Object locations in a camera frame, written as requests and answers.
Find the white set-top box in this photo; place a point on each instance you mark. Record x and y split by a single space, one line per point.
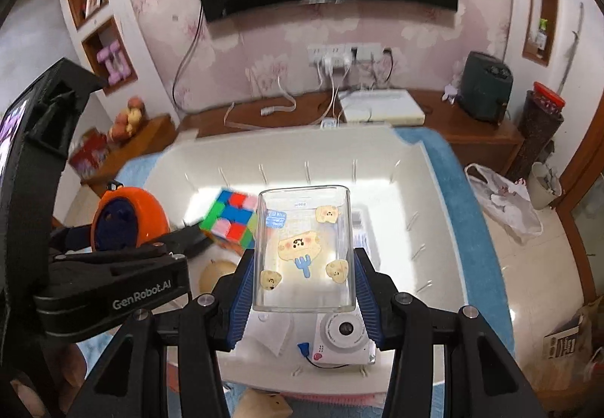
382 106

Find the white compact camera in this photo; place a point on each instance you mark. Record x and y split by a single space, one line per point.
339 333

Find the orange round tape reel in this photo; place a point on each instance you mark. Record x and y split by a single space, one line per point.
146 210

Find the clear box with cartoon stickers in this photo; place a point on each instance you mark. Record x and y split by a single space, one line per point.
302 253

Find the round gold compact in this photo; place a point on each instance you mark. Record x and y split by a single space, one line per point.
214 274

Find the red gift box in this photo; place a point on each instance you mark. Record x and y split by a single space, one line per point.
89 154

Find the white plastic bag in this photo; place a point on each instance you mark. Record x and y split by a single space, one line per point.
509 206

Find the small white handheld fan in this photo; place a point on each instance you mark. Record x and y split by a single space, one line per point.
271 333

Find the wooden side cabinet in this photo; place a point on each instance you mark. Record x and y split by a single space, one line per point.
151 135

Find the pink dumbbell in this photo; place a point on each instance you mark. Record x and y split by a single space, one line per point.
106 64
120 62

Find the sheathed sword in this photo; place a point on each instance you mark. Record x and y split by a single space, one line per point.
573 45

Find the red lidded jar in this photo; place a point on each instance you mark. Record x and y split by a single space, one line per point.
549 96

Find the dark green air fryer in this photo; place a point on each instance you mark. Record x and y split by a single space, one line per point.
486 88

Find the person's left hand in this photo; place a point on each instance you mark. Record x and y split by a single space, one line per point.
71 368

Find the beige folded pouch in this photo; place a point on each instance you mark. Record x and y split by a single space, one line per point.
262 405

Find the tall dark woven basket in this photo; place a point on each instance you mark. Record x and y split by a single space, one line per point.
535 139

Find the colourful puzzle cube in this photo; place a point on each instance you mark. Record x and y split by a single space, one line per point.
231 215

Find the clear plastic box with label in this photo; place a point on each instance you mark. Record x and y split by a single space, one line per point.
365 231

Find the wooden television cabinet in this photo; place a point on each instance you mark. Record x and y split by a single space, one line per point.
472 130

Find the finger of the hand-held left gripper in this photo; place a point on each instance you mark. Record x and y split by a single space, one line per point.
181 239
71 235

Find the white trash bin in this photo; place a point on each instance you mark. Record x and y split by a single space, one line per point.
542 187

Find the white plastic storage bin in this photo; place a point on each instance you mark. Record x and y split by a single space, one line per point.
424 220

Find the white wall outlet strip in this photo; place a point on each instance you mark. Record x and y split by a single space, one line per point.
339 52

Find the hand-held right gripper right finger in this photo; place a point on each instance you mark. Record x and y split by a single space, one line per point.
365 300

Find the cardboard box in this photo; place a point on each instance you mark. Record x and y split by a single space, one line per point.
566 338

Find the small white figurine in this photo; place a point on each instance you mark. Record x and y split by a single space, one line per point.
450 92

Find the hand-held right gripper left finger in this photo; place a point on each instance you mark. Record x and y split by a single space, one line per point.
240 305

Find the small spray bottle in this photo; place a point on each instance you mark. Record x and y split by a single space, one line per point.
542 38

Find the blue fluffy blanket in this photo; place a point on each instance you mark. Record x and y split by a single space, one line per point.
457 182

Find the decorative peaches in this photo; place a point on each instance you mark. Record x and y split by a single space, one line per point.
126 121

